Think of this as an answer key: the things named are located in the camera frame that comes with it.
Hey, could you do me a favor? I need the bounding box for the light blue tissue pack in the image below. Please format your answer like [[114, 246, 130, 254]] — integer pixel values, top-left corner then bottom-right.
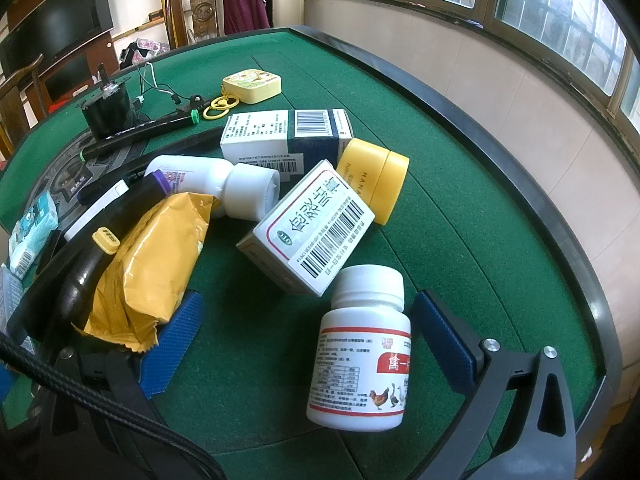
[[9, 190, 60, 278]]

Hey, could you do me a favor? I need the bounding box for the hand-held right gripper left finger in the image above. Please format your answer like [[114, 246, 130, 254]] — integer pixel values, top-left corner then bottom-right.
[[45, 290, 226, 480]]

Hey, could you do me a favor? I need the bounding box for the black marker yellow cap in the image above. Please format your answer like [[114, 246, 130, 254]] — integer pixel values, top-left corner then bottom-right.
[[55, 227, 121, 331]]

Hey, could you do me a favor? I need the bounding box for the yellow foil packet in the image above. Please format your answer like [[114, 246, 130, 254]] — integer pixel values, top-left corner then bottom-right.
[[82, 192, 222, 356]]

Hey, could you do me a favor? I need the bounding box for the wooden television cabinet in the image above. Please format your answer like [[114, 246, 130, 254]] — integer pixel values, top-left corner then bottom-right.
[[39, 30, 121, 108]]

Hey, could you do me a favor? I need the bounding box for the maroon cloth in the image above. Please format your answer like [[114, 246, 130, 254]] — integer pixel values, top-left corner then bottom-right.
[[221, 0, 273, 36]]

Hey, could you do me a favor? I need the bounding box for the white bottle chicken label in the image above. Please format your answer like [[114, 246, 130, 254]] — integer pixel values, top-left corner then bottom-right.
[[306, 266, 412, 432]]

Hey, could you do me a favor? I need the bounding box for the motor wire with connector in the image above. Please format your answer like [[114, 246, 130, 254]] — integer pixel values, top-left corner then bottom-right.
[[132, 62, 207, 111]]

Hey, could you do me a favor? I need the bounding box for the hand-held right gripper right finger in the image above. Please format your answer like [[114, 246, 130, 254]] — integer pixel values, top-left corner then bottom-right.
[[414, 290, 593, 480]]

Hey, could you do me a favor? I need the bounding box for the pile of clothes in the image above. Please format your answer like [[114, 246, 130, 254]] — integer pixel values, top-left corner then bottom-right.
[[119, 37, 173, 68]]

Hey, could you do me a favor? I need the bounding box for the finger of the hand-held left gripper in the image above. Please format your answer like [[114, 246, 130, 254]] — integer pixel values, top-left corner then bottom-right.
[[7, 237, 98, 343]]

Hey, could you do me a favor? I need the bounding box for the wooden chair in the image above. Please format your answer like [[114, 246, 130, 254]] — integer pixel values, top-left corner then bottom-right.
[[156, 0, 273, 51], [0, 54, 46, 161]]

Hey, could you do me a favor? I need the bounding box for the yellow keychain case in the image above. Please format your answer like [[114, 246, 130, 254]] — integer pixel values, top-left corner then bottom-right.
[[202, 68, 283, 121]]

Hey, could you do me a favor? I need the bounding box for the white box red border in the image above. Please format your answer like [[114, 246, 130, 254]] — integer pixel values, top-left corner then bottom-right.
[[236, 159, 377, 297]]

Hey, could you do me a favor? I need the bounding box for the black television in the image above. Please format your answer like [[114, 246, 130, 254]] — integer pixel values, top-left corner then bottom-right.
[[0, 0, 116, 77]]

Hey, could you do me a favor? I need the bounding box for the yellow jar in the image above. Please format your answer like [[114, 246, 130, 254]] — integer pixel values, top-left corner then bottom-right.
[[336, 137, 411, 226]]

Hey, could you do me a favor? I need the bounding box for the black braided cable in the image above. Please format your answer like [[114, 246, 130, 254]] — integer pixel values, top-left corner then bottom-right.
[[0, 332, 226, 480]]

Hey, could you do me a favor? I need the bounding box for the white bottle purple label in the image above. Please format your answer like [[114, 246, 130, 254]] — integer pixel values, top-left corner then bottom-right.
[[144, 155, 281, 222]]

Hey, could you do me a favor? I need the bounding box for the round grey black table panel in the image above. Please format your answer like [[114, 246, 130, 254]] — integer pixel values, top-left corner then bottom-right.
[[0, 130, 226, 261]]

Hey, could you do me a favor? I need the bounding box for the black marker green band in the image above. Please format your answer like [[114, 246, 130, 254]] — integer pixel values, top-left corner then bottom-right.
[[75, 127, 224, 162]]

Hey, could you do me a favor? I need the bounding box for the black cylindrical motor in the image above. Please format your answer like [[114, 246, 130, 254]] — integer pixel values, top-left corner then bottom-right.
[[80, 62, 143, 138]]

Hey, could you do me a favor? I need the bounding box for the white and dark blue box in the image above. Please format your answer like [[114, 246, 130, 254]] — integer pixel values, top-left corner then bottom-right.
[[220, 108, 355, 182]]

